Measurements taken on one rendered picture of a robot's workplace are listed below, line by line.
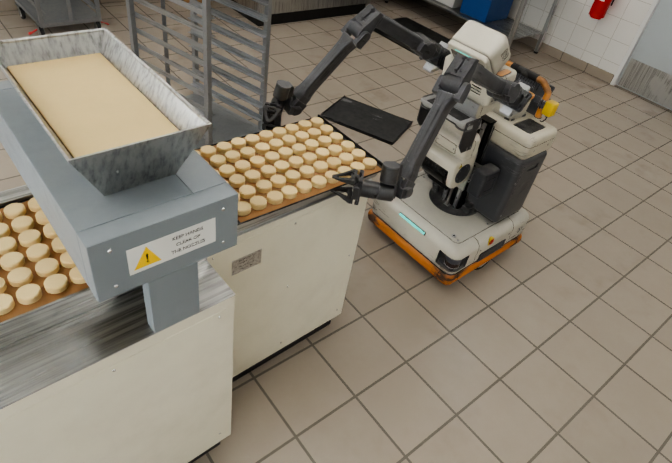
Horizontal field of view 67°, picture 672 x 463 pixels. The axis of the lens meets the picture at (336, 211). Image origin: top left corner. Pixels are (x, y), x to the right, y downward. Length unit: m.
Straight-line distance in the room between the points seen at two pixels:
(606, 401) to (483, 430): 0.63
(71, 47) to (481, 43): 1.46
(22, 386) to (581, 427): 2.07
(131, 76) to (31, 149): 0.29
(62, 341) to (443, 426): 1.49
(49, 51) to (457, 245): 1.88
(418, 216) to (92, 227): 1.87
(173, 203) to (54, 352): 0.45
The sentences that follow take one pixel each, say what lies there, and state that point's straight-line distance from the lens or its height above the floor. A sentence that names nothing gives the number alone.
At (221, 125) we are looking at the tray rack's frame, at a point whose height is 0.15.
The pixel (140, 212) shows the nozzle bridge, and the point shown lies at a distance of 1.11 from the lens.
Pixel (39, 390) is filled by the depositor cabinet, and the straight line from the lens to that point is 1.30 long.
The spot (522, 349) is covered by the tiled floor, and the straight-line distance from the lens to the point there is 2.65.
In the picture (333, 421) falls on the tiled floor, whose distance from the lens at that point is 2.17.
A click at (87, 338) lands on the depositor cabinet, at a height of 0.84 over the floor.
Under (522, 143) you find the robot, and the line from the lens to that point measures 2.52.
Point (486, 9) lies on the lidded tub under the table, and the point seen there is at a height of 0.37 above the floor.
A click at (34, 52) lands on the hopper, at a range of 1.54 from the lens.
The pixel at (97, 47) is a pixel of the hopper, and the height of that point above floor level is 1.28.
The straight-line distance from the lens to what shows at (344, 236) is 1.94.
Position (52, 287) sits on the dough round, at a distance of 1.36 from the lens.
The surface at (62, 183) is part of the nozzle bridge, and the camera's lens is 1.22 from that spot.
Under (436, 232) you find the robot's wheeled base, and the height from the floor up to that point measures 0.28.
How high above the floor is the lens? 1.89
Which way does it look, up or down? 39 degrees down
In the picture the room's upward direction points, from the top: 11 degrees clockwise
